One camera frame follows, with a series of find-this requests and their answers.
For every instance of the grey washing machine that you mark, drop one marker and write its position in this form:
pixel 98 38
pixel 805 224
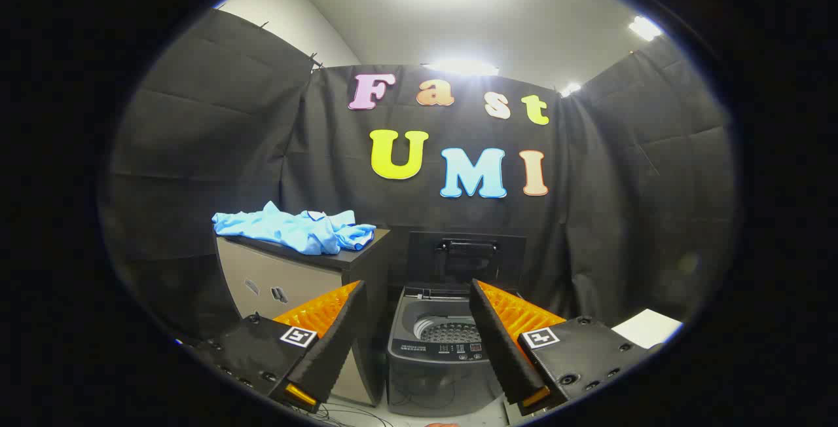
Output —
pixel 419 374

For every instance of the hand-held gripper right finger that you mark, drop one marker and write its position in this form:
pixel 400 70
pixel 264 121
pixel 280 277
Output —
pixel 501 342

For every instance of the dark washing machine lid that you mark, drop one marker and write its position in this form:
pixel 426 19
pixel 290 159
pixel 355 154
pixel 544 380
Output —
pixel 425 263

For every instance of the light blue polo shirt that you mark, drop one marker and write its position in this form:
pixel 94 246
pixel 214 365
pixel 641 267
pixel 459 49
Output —
pixel 294 230

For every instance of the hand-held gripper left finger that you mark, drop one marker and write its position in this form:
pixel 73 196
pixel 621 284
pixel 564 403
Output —
pixel 334 342

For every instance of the grey cabinet with black top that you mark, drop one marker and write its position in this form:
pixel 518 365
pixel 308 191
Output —
pixel 308 279

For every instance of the black backdrop cloth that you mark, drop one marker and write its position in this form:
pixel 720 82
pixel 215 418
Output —
pixel 327 152

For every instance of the ceiling light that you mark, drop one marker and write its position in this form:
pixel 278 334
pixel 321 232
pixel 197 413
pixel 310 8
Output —
pixel 571 89
pixel 645 27
pixel 461 67

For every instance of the white flat board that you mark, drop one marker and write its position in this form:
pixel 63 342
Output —
pixel 648 329

